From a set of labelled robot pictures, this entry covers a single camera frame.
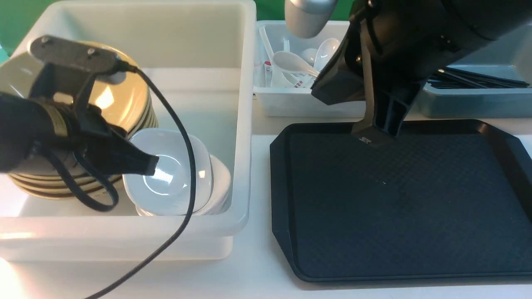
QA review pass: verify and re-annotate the blue-grey chopstick bin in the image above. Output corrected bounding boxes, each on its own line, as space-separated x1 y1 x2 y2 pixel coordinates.
416 25 532 119

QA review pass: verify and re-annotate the green cloth backdrop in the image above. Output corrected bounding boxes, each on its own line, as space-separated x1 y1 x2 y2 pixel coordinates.
0 0 358 54

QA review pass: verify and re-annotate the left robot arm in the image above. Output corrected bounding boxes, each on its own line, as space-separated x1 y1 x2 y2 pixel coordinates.
0 93 158 176

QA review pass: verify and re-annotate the top stacked white dish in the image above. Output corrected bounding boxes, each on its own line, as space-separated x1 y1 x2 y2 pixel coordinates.
123 155 232 216

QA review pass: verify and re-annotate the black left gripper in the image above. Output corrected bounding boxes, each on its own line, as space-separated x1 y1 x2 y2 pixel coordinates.
33 97 159 176

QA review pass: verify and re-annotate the black plastic serving tray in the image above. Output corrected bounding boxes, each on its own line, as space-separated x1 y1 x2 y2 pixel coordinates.
269 120 532 285

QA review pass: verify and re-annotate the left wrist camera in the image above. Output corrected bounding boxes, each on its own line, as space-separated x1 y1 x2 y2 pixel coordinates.
28 35 123 111

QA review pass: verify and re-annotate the bottom yellow stacked bowl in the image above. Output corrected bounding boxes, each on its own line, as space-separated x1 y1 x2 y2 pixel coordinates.
16 185 108 200

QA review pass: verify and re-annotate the top yellow stacked bowl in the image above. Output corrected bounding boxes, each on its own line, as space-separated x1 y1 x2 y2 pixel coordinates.
126 98 155 138

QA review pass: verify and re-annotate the black chopstick gold band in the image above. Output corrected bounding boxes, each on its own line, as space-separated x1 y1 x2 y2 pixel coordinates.
427 68 530 89

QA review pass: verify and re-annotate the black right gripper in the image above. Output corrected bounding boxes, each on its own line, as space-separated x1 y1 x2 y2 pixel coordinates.
311 17 428 147

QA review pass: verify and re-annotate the white soup spoon upright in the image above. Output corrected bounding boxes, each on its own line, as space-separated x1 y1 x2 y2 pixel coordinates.
271 51 320 78

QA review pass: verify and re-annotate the yellow stacked bowl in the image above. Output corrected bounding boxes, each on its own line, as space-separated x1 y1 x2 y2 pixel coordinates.
126 98 155 138
16 185 108 200
7 174 102 192

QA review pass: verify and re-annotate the white soup spoon lower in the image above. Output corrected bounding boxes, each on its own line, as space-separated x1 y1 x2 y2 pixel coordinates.
314 38 340 72

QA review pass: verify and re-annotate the white square sauce dish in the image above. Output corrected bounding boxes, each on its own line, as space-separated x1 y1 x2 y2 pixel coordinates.
123 127 213 216

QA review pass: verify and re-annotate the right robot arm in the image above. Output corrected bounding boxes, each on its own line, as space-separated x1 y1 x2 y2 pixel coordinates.
311 0 532 146

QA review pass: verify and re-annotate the large white plastic bin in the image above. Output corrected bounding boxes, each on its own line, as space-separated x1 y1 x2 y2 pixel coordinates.
1 0 256 262

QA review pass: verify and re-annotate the yellow noodle bowl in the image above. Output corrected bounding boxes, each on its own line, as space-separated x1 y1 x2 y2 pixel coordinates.
0 52 158 133

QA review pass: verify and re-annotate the small white spoon bin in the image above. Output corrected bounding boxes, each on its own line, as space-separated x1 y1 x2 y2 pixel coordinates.
254 20 365 118

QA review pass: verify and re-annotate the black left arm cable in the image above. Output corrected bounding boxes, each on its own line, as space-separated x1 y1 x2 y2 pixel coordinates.
37 62 197 299

